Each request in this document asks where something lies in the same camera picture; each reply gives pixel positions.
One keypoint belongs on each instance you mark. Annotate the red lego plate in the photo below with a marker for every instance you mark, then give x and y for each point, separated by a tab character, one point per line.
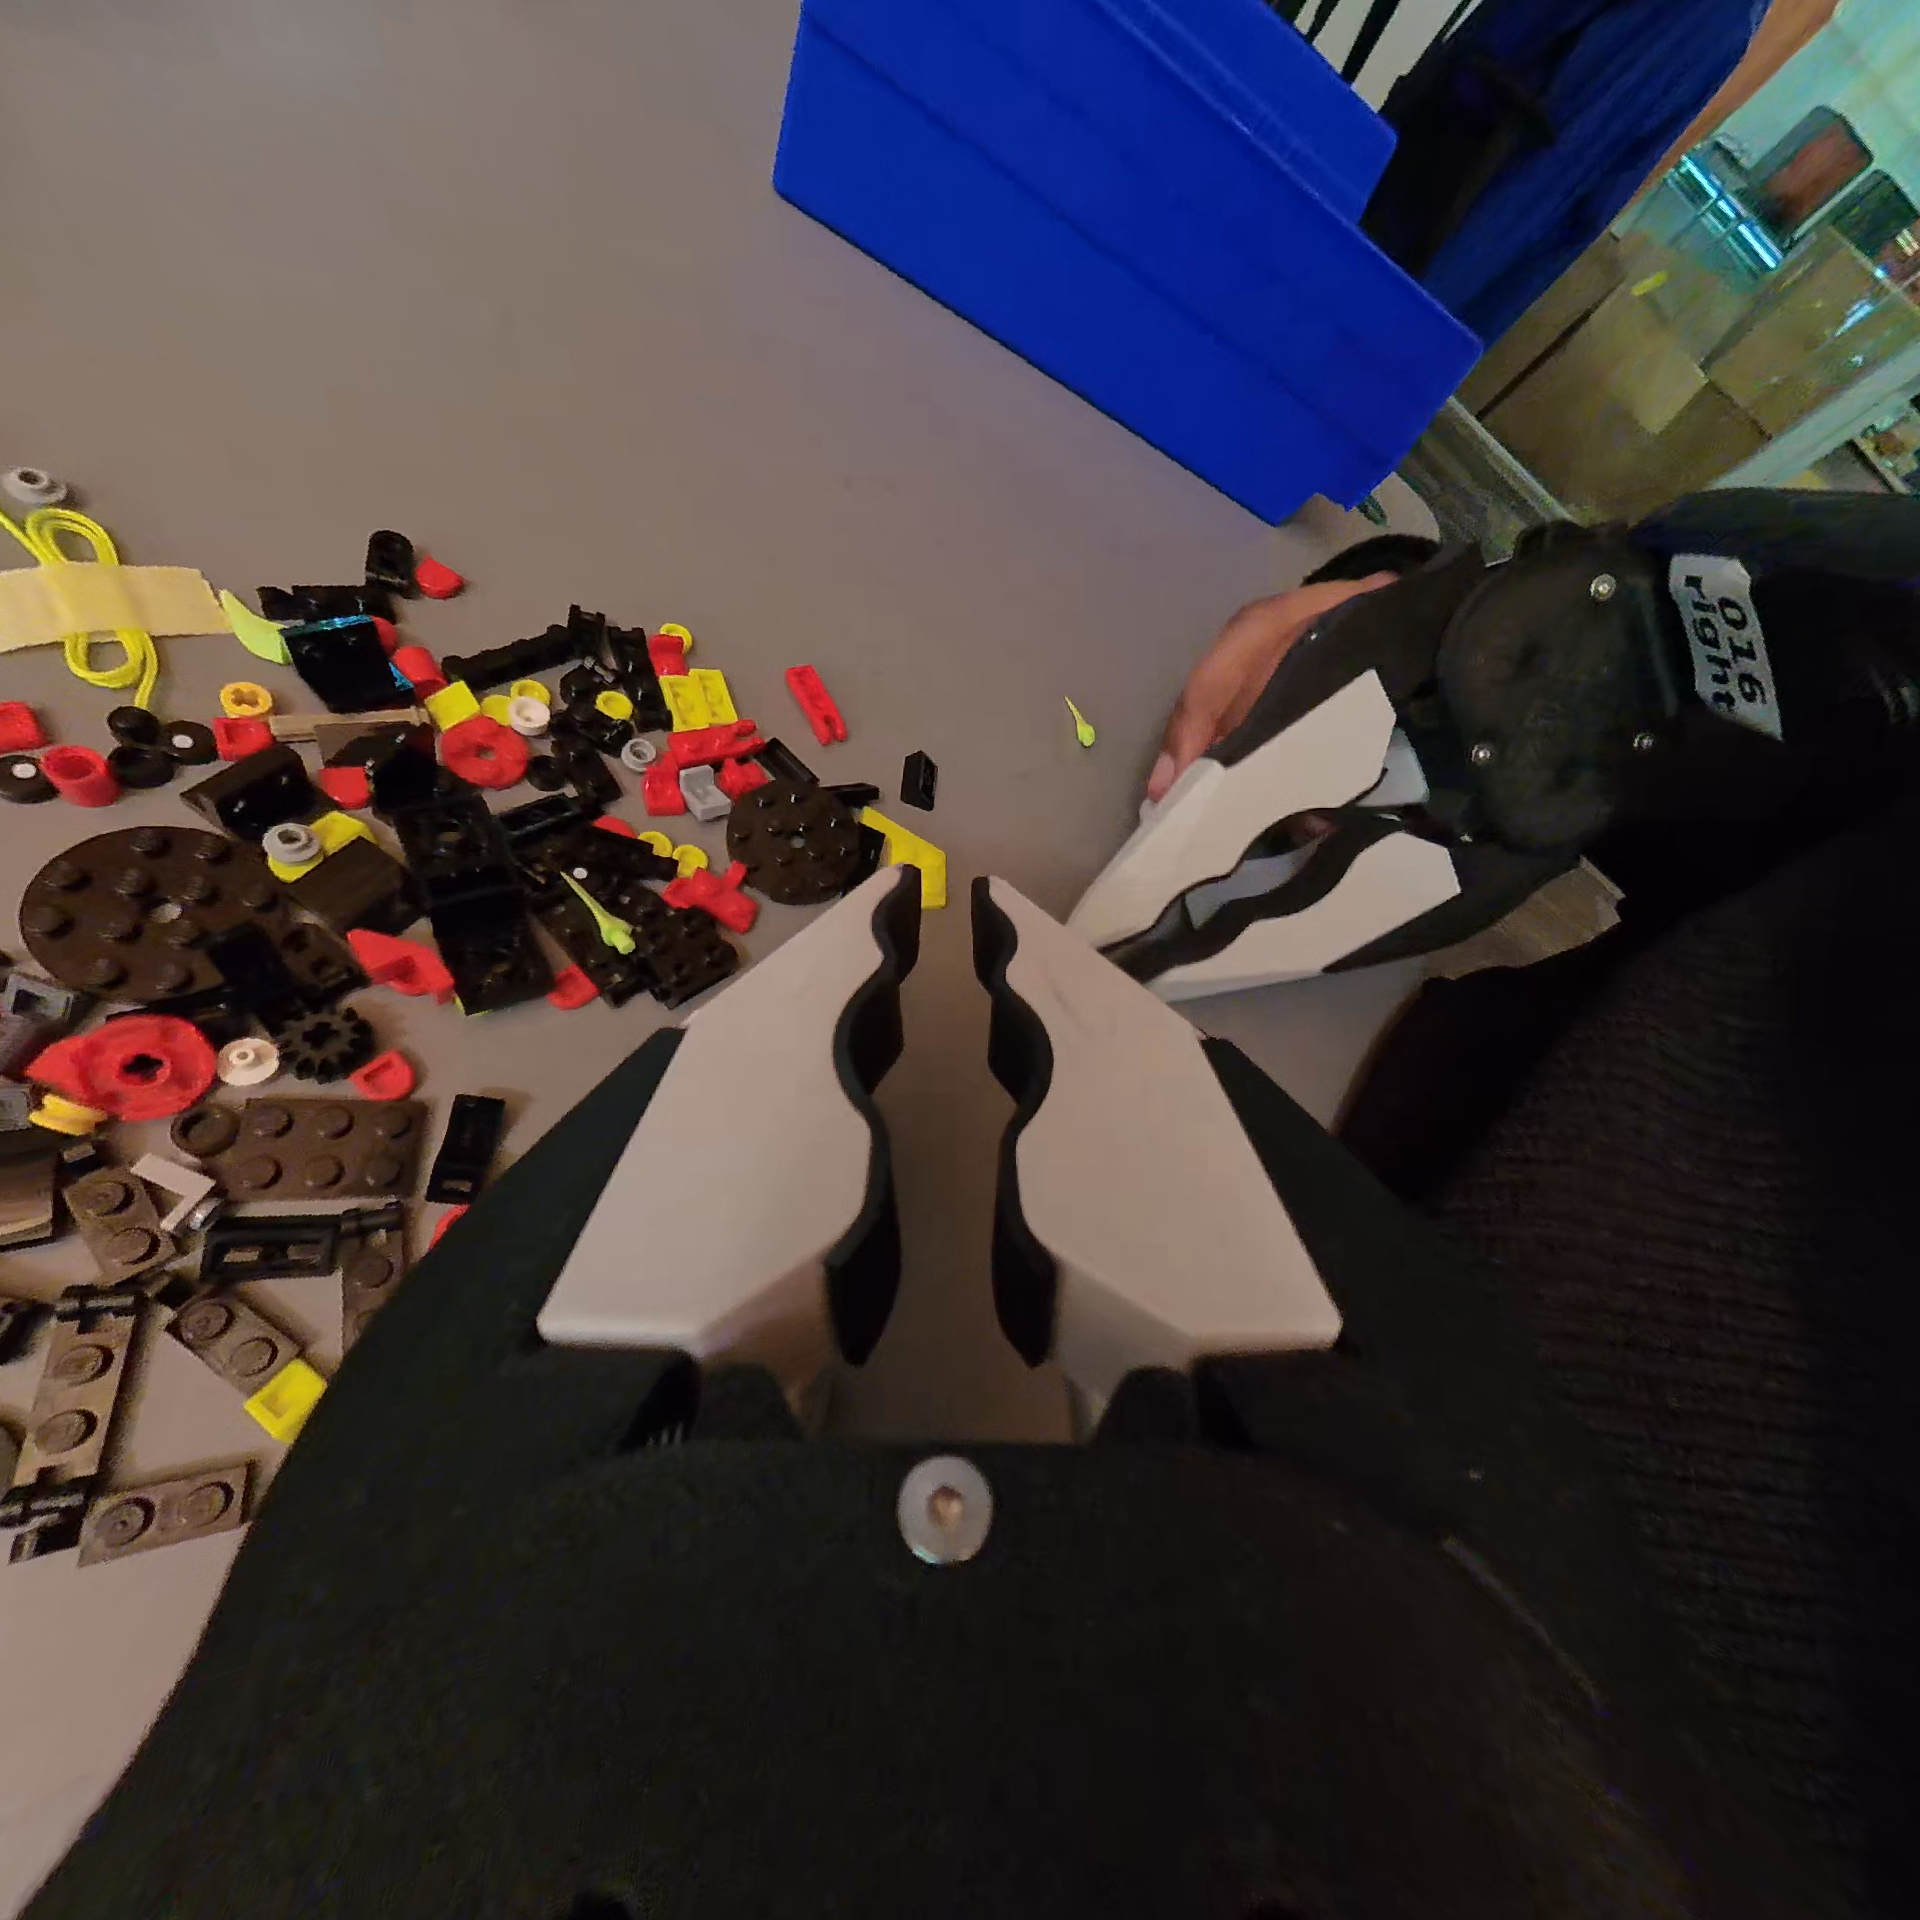
813	705

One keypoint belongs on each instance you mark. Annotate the yellow wedge lego plate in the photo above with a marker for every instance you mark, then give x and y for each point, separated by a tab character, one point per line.
916	869

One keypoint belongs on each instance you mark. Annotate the person's black knit sweater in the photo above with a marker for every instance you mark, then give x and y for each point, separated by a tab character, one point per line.
1651	1201

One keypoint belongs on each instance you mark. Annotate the neon yellow lego claw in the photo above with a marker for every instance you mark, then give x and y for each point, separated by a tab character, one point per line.
1080	728

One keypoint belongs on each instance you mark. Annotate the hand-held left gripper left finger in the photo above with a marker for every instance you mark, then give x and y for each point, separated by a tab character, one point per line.
704	1201

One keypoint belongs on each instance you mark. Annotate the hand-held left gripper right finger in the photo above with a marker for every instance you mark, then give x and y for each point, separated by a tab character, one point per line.
1184	1201

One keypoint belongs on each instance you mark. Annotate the blue plastic bin with tag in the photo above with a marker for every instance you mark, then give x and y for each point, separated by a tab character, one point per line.
1124	224

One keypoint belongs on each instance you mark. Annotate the pile of lego pieces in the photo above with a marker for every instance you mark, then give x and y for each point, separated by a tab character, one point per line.
450	840

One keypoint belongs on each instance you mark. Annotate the dark blue fabric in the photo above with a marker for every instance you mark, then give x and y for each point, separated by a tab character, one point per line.
1574	134

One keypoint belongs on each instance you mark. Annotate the small black lego tile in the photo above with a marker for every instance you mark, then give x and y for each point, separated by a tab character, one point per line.
918	780

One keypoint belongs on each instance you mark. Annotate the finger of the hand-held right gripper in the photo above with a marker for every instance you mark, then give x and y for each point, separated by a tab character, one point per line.
1275	764
1349	914

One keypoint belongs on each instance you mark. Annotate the person's right hand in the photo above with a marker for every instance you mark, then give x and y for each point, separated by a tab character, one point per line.
1229	675

